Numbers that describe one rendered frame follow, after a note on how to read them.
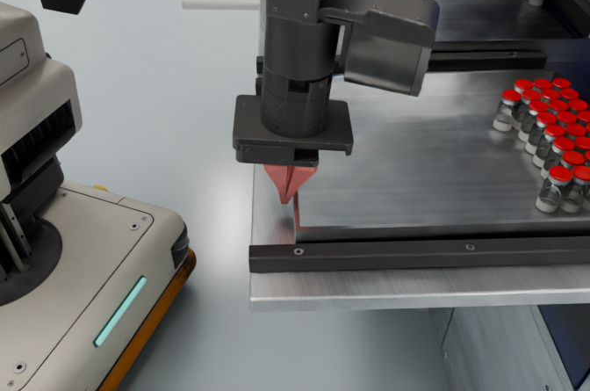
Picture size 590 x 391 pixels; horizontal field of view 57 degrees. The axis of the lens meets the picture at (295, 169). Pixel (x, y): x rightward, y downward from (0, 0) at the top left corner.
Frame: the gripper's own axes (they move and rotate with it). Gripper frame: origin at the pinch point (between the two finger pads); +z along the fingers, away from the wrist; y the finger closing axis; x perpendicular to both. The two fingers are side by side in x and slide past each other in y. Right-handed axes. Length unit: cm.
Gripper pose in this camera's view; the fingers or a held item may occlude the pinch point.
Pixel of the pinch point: (284, 193)
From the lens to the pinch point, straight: 53.3
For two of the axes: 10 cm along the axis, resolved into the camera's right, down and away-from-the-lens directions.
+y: 10.0, 0.5, 0.7
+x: -0.2, -6.6, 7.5
